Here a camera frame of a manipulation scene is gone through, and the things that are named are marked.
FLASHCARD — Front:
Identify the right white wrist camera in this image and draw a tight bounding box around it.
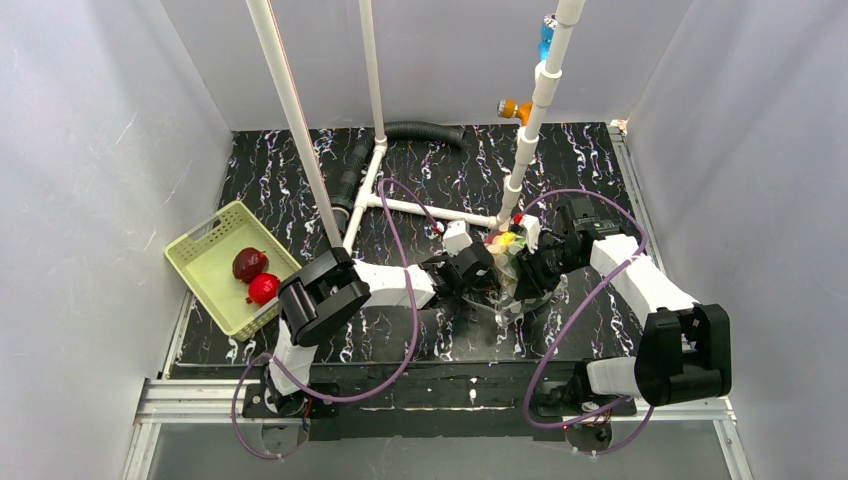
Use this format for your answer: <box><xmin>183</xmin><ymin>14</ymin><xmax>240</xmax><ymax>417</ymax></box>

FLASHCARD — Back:
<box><xmin>510</xmin><ymin>213</ymin><xmax>541</xmax><ymax>253</ymax></box>

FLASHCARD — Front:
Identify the white PVC pipe frame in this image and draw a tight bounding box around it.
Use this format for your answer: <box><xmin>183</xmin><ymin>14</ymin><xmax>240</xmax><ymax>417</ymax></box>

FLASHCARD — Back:
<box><xmin>247</xmin><ymin>0</ymin><xmax>584</xmax><ymax>250</ymax></box>

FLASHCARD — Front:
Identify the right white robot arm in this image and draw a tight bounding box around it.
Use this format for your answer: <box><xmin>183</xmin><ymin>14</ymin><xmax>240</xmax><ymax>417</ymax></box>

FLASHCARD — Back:
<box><xmin>513</xmin><ymin>190</ymin><xmax>732</xmax><ymax>407</ymax></box>

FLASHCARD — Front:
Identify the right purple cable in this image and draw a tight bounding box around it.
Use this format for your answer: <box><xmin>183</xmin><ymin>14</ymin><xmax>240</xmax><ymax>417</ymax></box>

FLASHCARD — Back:
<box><xmin>518</xmin><ymin>188</ymin><xmax>657</xmax><ymax>458</ymax></box>

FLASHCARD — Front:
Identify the black corrugated hose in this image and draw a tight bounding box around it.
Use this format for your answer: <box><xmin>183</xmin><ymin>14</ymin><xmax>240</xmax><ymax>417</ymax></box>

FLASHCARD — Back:
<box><xmin>329</xmin><ymin>121</ymin><xmax>467</xmax><ymax>220</ymax></box>

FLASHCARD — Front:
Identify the purple cable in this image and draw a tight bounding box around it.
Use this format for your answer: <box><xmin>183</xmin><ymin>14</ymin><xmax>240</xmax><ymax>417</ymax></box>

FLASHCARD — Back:
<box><xmin>230</xmin><ymin>177</ymin><xmax>446</xmax><ymax>462</ymax></box>
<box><xmin>518</xmin><ymin>188</ymin><xmax>657</xmax><ymax>458</ymax></box>

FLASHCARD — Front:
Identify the dark red fake fruit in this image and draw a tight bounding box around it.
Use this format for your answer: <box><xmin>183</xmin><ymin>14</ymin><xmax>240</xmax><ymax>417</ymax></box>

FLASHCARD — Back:
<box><xmin>231</xmin><ymin>247</ymin><xmax>269</xmax><ymax>284</ymax></box>

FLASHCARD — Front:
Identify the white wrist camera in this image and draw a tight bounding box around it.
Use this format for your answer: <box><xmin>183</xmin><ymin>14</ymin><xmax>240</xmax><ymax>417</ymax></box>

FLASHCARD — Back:
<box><xmin>510</xmin><ymin>213</ymin><xmax>541</xmax><ymax>253</ymax></box>
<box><xmin>442</xmin><ymin>220</ymin><xmax>473</xmax><ymax>257</ymax></box>

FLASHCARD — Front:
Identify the clear polka dot zip bag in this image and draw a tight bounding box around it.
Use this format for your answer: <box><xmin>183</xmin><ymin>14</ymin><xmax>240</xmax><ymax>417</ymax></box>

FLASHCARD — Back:
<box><xmin>462</xmin><ymin>231</ymin><xmax>567</xmax><ymax>328</ymax></box>

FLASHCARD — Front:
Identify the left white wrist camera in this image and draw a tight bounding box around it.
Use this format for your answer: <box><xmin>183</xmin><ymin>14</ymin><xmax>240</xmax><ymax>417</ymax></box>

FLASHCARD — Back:
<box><xmin>442</xmin><ymin>220</ymin><xmax>473</xmax><ymax>257</ymax></box>

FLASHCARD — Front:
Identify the blue clamp knob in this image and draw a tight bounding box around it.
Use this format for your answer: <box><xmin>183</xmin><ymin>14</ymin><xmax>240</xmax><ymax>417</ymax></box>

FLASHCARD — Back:
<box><xmin>537</xmin><ymin>14</ymin><xmax>558</xmax><ymax>62</ymax></box>

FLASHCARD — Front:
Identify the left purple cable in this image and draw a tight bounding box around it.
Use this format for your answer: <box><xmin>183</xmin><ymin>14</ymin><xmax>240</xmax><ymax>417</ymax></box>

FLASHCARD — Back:
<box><xmin>230</xmin><ymin>177</ymin><xmax>446</xmax><ymax>462</ymax></box>

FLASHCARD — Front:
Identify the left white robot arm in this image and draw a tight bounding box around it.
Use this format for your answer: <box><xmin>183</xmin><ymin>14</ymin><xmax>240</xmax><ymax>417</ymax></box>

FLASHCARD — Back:
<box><xmin>268</xmin><ymin>242</ymin><xmax>496</xmax><ymax>403</ymax></box>

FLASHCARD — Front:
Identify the orange clamp knob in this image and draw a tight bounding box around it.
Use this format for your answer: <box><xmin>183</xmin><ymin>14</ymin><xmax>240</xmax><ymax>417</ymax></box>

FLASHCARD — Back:
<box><xmin>497</xmin><ymin>98</ymin><xmax>533</xmax><ymax>126</ymax></box>

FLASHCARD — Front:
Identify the red fake apple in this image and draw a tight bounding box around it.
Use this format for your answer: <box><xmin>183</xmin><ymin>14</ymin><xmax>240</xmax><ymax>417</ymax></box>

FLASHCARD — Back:
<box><xmin>245</xmin><ymin>273</ymin><xmax>281</xmax><ymax>306</ymax></box>

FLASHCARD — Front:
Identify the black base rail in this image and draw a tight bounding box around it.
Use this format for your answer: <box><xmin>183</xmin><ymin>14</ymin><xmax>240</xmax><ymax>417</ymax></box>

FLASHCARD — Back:
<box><xmin>291</xmin><ymin>358</ymin><xmax>637</xmax><ymax>442</ymax></box>

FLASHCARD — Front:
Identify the light green plastic basket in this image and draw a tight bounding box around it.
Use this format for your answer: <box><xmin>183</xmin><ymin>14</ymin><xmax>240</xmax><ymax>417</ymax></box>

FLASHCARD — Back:
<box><xmin>164</xmin><ymin>201</ymin><xmax>301</xmax><ymax>341</ymax></box>

